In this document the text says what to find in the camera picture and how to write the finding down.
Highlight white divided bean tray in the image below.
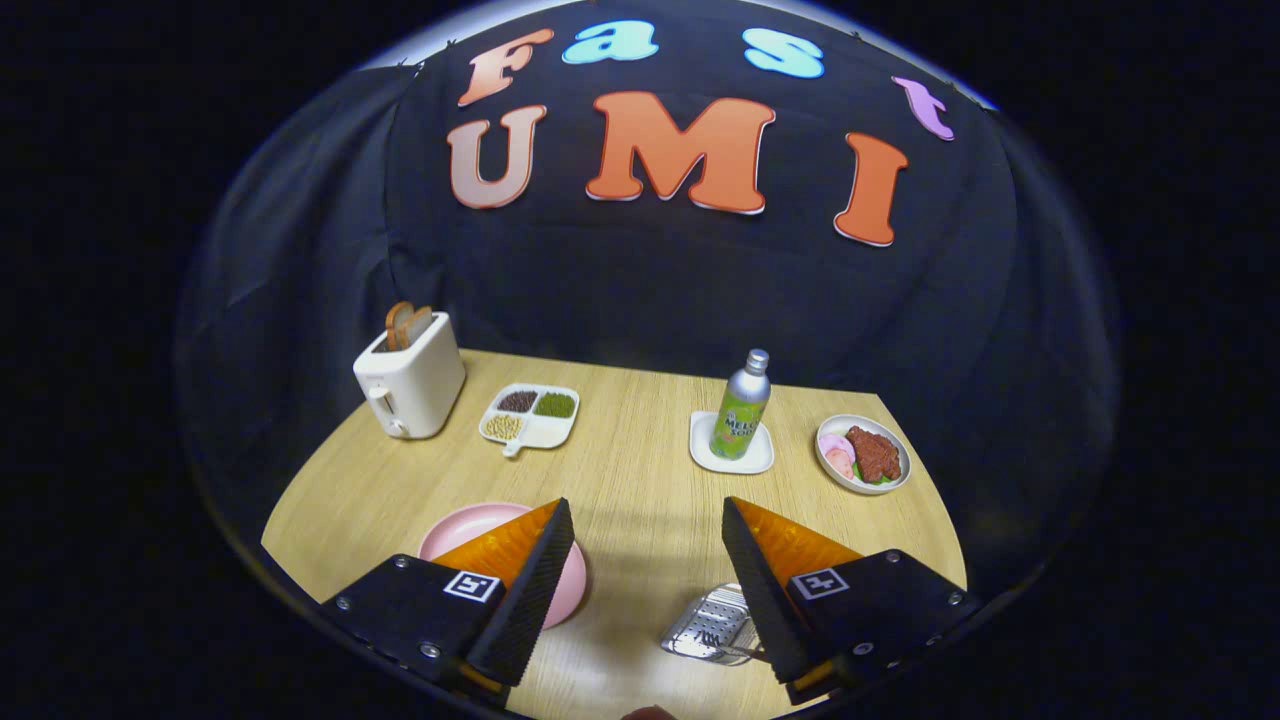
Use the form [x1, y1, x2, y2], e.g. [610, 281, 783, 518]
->
[478, 382, 581, 459]

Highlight cream white toaster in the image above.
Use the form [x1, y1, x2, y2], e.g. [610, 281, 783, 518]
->
[352, 311, 467, 441]

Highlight white oval food plate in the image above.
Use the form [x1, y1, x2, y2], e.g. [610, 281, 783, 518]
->
[815, 414, 913, 496]

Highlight pink round plate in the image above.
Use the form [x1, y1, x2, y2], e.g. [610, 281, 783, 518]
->
[417, 502, 588, 631]

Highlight white square coaster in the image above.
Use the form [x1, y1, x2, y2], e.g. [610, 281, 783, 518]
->
[689, 410, 776, 475]

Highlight green soda bottle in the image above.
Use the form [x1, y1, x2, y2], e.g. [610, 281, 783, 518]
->
[709, 348, 772, 461]

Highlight metal fork with wooden handle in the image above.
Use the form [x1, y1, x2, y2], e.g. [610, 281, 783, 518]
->
[695, 628, 769, 663]

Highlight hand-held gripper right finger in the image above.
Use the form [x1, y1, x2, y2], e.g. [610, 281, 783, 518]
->
[720, 495, 983, 706]

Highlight metal cutlery drainer basket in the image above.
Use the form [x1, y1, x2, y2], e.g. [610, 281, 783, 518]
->
[659, 583, 766, 666]

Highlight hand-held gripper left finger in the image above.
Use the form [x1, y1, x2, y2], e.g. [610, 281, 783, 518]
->
[318, 497, 578, 706]

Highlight brown fried meat piece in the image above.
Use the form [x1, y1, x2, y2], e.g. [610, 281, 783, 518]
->
[846, 426, 903, 483]

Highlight pink ham slices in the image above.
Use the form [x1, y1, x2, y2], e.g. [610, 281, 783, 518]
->
[818, 432, 859, 479]

